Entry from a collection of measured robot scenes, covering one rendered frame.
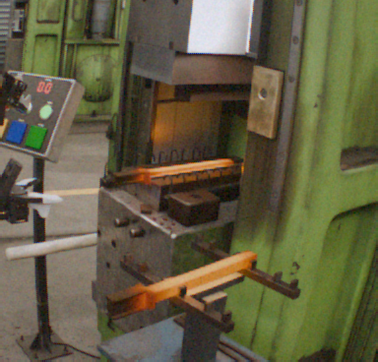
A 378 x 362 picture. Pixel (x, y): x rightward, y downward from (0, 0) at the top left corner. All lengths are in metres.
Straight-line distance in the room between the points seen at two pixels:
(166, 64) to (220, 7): 0.22
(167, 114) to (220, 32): 0.45
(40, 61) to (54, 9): 0.62
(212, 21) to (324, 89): 0.37
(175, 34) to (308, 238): 0.63
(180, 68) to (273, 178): 0.37
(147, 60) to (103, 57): 4.74
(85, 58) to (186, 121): 4.47
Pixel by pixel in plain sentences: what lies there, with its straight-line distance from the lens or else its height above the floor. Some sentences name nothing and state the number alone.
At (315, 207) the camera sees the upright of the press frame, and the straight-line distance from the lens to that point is 1.42.
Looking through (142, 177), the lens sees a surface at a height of 0.99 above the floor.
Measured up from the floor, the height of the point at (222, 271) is 0.97.
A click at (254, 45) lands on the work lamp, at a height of 1.41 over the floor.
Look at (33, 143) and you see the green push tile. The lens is 1.92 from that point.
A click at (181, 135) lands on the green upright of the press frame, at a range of 1.93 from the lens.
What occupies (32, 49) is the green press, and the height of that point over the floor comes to 0.82.
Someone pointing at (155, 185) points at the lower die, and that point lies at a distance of 1.61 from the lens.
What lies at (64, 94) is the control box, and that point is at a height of 1.15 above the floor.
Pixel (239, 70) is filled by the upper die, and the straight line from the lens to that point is 1.67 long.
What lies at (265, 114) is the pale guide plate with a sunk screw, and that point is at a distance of 1.44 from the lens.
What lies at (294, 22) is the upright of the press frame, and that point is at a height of 1.49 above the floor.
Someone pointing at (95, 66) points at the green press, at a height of 0.64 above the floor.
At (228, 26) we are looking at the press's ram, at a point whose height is 1.45.
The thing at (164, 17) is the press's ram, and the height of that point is 1.45.
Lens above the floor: 1.52
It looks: 17 degrees down
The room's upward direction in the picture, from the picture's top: 6 degrees clockwise
